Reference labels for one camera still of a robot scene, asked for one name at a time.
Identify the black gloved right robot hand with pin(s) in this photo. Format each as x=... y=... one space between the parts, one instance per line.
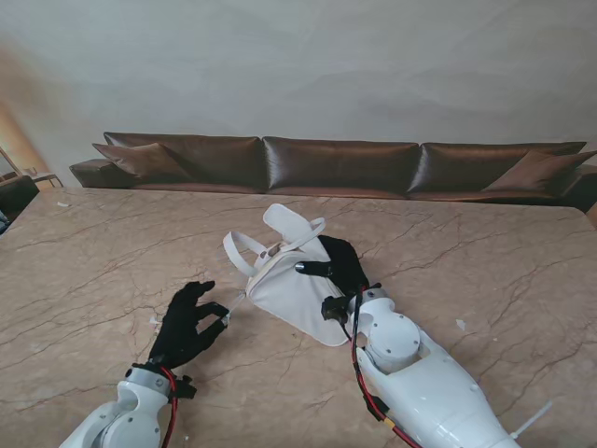
x=342 y=266

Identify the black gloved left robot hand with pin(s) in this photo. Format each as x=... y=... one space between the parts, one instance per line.
x=186 y=326

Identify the cream white cosmetics bag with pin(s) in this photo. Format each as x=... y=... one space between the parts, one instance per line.
x=298 y=289

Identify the white zip tie loop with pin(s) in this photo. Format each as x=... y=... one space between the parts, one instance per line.
x=235 y=305

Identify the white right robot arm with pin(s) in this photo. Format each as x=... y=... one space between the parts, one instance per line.
x=420 y=382

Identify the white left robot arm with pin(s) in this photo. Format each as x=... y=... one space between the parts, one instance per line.
x=126 y=410

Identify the brown leather sofa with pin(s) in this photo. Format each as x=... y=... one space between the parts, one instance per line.
x=340 y=163

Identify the brown sofa cushion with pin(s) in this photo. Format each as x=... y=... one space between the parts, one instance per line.
x=140 y=161
x=541 y=170

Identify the small wooden side table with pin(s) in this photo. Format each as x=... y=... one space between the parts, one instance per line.
x=46 y=178

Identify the dark armchair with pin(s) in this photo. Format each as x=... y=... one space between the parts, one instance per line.
x=16 y=191

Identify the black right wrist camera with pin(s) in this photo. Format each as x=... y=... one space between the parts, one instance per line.
x=335 y=309

